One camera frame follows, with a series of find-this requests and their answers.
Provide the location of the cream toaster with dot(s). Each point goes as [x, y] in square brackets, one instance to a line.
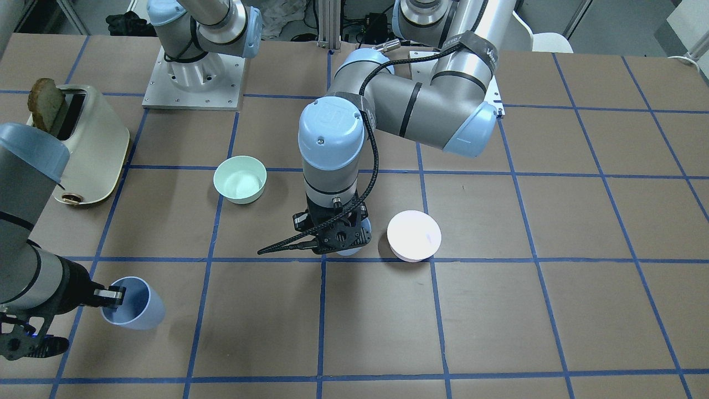
[97, 142]

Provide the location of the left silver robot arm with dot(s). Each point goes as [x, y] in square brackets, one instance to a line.
[447, 111]

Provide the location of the bread slice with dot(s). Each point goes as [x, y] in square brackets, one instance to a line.
[45, 102]

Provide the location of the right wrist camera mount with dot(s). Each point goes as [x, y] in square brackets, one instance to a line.
[24, 340]

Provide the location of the green bowl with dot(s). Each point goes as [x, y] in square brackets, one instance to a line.
[240, 179]

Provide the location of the blue cup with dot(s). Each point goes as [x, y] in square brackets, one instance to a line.
[141, 309]
[354, 244]

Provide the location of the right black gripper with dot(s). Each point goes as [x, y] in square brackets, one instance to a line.
[73, 284]

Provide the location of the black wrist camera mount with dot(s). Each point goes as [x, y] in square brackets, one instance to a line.
[329, 240]

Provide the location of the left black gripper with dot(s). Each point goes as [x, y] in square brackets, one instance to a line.
[300, 221]

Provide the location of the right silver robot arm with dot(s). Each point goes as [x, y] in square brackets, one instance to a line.
[33, 160]

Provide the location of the pink bowl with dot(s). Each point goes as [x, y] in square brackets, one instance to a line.
[413, 235]

